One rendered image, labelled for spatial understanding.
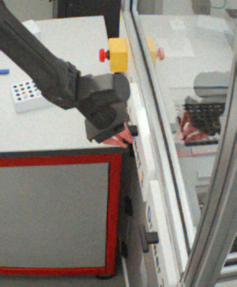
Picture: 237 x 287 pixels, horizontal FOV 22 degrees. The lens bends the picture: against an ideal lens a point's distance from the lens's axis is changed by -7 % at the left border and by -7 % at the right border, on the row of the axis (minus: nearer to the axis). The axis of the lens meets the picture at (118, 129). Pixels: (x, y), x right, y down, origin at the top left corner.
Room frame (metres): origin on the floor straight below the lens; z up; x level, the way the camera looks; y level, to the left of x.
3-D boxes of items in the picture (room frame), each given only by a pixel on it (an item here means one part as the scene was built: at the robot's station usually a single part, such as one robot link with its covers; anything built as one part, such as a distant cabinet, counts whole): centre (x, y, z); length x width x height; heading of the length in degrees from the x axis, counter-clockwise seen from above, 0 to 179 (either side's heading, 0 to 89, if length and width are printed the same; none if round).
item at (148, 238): (0.74, -0.07, 0.91); 0.07 x 0.04 x 0.01; 9
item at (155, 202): (0.75, -0.10, 0.87); 0.29 x 0.02 x 0.11; 9
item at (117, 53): (1.38, 0.02, 0.88); 0.07 x 0.05 x 0.07; 9
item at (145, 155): (1.06, -0.05, 0.87); 0.29 x 0.02 x 0.11; 9
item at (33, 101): (1.32, 0.24, 0.78); 0.12 x 0.08 x 0.04; 113
